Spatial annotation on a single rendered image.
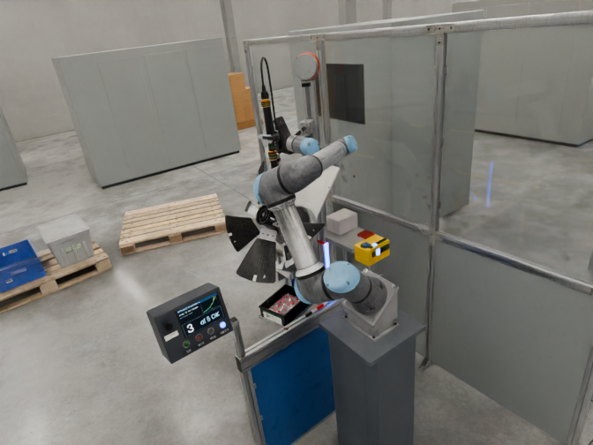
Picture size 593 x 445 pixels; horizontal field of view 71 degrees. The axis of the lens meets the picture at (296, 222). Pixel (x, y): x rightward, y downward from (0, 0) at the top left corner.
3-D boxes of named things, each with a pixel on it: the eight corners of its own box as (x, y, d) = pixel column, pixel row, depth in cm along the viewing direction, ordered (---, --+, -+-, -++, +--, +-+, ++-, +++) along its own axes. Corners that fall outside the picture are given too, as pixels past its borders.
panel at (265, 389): (377, 376, 254) (374, 287, 226) (379, 378, 253) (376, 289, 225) (267, 462, 212) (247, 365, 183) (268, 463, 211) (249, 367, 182)
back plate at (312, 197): (251, 254, 264) (251, 254, 263) (297, 156, 264) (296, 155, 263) (304, 288, 224) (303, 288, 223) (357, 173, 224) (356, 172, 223)
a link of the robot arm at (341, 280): (370, 299, 148) (349, 286, 140) (339, 305, 156) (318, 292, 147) (370, 269, 155) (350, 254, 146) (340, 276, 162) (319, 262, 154)
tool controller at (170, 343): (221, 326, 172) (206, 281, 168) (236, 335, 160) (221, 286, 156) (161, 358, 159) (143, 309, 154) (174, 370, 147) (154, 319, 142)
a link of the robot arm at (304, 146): (316, 161, 178) (304, 151, 172) (300, 157, 186) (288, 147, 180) (325, 146, 178) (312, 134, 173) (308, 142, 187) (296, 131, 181)
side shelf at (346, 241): (340, 222, 290) (340, 219, 289) (379, 239, 263) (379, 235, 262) (314, 235, 278) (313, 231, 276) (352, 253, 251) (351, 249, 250)
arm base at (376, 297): (393, 284, 157) (380, 274, 151) (377, 320, 154) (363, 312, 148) (363, 274, 168) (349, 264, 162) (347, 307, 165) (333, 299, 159)
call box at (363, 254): (375, 251, 224) (375, 233, 220) (390, 257, 217) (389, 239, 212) (355, 262, 216) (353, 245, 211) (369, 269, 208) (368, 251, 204)
